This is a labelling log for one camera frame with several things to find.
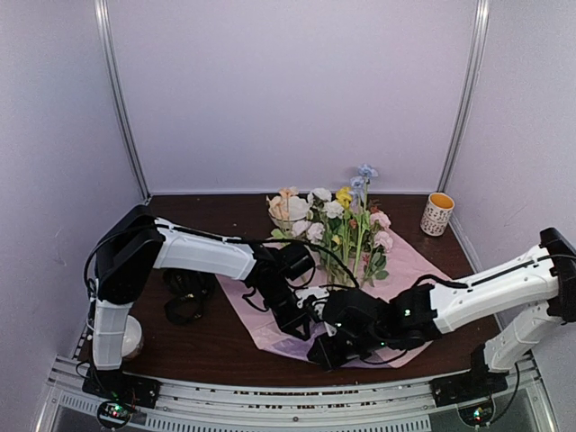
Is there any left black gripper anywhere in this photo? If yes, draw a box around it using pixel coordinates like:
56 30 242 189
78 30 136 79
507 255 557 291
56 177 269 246
256 280 311 340

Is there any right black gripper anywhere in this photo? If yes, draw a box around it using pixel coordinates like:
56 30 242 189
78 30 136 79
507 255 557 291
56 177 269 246
309 330 389 374

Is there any pink wrapping paper sheet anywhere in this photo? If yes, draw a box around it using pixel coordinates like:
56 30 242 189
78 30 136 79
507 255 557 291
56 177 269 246
218 232 447 368

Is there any black printed ribbon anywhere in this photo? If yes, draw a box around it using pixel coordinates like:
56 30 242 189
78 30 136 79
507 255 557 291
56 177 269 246
163 268 218 326

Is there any scalloped white bowl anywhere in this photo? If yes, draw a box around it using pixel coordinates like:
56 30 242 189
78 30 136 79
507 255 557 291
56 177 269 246
266 195 311 230

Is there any peach flower stem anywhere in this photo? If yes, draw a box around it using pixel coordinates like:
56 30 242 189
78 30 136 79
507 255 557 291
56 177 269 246
265 186 299 234

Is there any blue flower stem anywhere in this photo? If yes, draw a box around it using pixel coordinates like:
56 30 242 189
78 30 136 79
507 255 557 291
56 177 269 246
350 164 379 275

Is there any patterned mug orange inside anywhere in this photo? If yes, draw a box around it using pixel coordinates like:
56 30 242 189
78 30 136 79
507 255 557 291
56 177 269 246
420 192 455 237

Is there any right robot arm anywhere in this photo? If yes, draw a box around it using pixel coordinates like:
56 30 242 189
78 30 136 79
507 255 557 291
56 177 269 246
297 228 575 398

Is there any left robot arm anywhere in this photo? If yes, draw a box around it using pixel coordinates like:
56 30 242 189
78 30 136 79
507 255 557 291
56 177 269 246
85 205 314 400

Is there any round white bowl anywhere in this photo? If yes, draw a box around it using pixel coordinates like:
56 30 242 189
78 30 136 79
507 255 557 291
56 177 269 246
121 315 144 361

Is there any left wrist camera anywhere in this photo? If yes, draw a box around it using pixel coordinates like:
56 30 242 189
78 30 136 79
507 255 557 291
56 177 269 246
295 286 330 312

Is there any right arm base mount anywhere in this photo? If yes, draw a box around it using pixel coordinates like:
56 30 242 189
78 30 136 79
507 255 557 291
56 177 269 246
430 371 508 407

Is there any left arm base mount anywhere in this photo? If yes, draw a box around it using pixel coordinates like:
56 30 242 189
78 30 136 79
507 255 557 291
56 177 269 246
82 371 161 409

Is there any front aluminium rail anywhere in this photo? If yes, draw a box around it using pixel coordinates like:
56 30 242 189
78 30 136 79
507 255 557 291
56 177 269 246
31 355 560 431

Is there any right aluminium frame post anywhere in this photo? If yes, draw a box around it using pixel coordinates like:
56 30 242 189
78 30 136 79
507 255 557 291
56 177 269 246
436 0 491 193

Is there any aluminium frame post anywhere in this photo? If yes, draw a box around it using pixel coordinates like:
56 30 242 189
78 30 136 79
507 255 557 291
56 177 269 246
94 0 151 203
436 0 491 193

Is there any left aluminium frame post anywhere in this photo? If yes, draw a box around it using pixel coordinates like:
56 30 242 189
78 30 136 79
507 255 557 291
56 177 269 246
94 0 151 203

